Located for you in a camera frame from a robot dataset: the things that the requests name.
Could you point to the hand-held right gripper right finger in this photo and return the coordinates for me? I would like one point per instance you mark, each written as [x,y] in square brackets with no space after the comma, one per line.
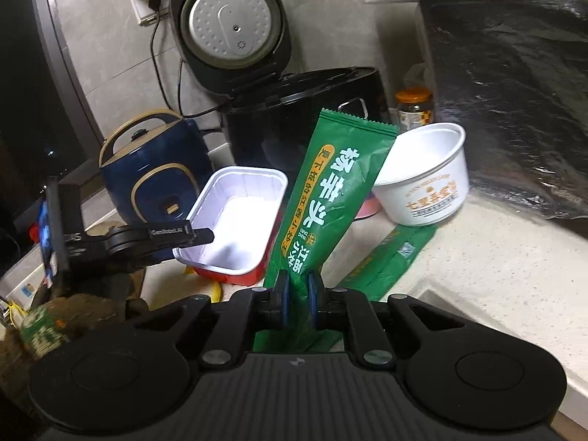
[314,296]

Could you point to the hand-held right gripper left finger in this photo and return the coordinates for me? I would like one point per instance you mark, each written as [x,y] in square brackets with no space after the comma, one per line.
[281,301]

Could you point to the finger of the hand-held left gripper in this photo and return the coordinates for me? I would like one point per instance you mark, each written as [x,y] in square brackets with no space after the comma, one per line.
[202,236]

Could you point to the white foil tray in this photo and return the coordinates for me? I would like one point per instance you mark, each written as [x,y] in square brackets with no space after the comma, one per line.
[239,220]

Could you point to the green snack packet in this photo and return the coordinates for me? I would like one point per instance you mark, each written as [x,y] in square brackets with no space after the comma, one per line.
[390,257]
[330,183]

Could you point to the yellow plastic scrap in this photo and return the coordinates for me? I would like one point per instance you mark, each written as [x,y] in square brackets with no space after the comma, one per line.
[217,290]

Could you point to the white box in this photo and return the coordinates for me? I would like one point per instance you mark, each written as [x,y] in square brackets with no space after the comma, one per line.
[23,287]

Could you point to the blue rice cooker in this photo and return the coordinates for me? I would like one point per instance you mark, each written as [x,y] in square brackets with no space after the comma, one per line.
[147,165]

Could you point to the black rice cooker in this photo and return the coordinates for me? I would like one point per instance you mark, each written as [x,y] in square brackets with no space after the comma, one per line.
[275,138]

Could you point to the white paper bowl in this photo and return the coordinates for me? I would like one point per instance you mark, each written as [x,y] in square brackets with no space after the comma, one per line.
[427,193]

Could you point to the orange-lidded glass jar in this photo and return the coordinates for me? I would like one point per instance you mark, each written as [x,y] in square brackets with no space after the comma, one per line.
[413,110]

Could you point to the clear plastic bag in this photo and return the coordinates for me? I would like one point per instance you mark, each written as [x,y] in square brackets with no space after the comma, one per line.
[415,76]

